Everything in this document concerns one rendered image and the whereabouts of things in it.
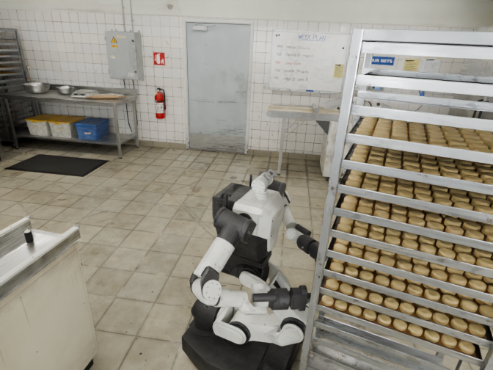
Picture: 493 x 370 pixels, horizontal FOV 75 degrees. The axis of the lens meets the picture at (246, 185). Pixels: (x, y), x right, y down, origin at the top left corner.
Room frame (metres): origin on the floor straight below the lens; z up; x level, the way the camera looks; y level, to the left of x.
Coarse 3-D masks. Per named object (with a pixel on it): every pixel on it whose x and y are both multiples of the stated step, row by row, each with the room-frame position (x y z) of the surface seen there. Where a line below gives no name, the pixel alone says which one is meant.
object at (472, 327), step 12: (336, 288) 1.05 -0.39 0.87; (348, 288) 1.04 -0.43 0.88; (360, 288) 1.04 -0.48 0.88; (372, 300) 0.99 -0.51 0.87; (384, 300) 0.99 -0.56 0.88; (396, 300) 0.98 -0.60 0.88; (408, 312) 0.93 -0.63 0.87; (420, 312) 0.93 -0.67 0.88; (432, 312) 0.95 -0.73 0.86; (444, 312) 0.94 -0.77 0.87; (444, 324) 0.89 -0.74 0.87; (456, 324) 0.88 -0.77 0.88; (468, 324) 0.90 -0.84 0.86; (480, 324) 0.90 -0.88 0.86; (480, 336) 0.84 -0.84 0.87
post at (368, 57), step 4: (368, 56) 1.42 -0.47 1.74; (372, 56) 1.42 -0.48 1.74; (364, 60) 1.43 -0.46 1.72; (368, 60) 1.42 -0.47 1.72; (364, 64) 1.43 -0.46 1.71; (368, 64) 1.42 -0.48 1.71; (360, 88) 1.43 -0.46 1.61; (364, 88) 1.42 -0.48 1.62; (360, 100) 1.42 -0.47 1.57; (364, 100) 1.42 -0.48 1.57; (356, 104) 1.43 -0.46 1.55; (360, 104) 1.42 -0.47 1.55; (356, 120) 1.43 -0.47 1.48; (348, 148) 1.43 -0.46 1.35; (336, 216) 1.43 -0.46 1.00; (320, 312) 1.43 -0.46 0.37; (316, 336) 1.43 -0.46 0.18; (320, 336) 1.42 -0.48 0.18
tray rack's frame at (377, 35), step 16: (368, 32) 1.00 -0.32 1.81; (384, 32) 0.98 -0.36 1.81; (400, 32) 0.97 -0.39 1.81; (416, 32) 0.95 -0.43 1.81; (432, 32) 0.94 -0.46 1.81; (448, 32) 0.92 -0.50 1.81; (464, 32) 0.91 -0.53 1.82; (480, 32) 0.90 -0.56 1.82; (320, 352) 1.34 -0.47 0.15; (336, 352) 1.34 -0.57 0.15; (320, 368) 1.24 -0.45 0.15; (336, 368) 1.25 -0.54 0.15; (368, 368) 1.25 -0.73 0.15; (400, 368) 1.26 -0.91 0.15; (480, 368) 0.80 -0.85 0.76
